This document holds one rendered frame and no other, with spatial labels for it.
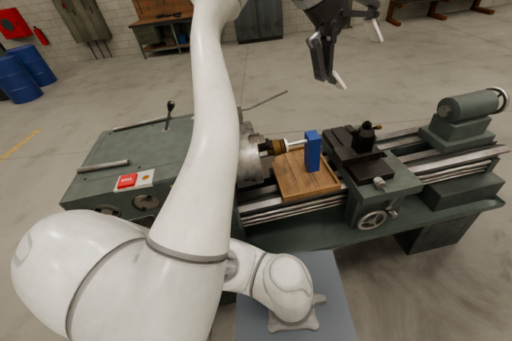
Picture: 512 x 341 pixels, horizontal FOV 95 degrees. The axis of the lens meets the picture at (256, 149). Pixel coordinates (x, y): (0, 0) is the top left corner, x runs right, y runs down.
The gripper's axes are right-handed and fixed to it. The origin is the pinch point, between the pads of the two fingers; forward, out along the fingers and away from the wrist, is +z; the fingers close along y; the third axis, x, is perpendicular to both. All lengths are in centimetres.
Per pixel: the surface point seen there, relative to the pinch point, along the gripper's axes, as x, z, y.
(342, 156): -24, 60, 15
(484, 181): 12, 135, -23
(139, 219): -40, -2, 85
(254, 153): -36, 22, 38
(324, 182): -26, 65, 31
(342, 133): -42, 75, 2
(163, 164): -43, -6, 61
